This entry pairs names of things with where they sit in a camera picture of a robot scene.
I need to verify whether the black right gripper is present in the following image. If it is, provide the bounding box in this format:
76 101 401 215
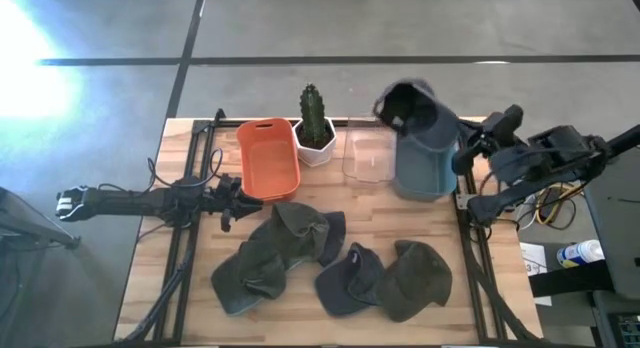
451 103 525 176

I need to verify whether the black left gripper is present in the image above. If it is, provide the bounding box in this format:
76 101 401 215
202 184 265 234

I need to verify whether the olive green cap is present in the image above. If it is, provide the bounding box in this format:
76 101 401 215
375 239 454 323
248 201 331 269
210 240 289 318

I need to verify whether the navy blue cap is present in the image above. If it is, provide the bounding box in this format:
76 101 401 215
313 241 386 318
317 211 348 268

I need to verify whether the orange plastic bin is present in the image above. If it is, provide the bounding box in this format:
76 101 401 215
235 117 302 204

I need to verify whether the white hexagonal plant pot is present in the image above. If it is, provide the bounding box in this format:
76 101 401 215
292 116 338 168

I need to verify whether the clear plastic container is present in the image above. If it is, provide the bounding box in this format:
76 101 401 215
342 116 399 185

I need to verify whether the green cactus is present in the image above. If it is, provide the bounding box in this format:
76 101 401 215
298 83 327 144

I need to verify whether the white paper sheet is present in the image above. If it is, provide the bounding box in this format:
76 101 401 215
519 241 554 307

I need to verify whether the plastic bottle blue label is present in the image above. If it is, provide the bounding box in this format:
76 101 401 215
556 239 605 269

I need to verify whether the black pole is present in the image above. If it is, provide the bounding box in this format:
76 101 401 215
607 124 640 157

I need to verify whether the grey case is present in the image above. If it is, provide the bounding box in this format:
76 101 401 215
582 146 640 302

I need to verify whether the grey side stand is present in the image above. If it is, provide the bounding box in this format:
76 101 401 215
0 186 81 252

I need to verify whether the black keyboard device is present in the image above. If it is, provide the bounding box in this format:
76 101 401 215
607 311 640 348

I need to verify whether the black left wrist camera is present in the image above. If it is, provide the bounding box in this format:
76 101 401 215
218 173 243 191

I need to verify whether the white cable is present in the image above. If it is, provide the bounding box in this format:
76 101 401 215
513 191 542 230

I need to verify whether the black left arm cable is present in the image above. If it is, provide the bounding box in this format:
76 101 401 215
146 147 224 190

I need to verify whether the yellow cable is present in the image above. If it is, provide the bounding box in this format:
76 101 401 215
534 181 587 227

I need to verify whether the black strap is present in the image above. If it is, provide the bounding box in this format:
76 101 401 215
528 260 616 298

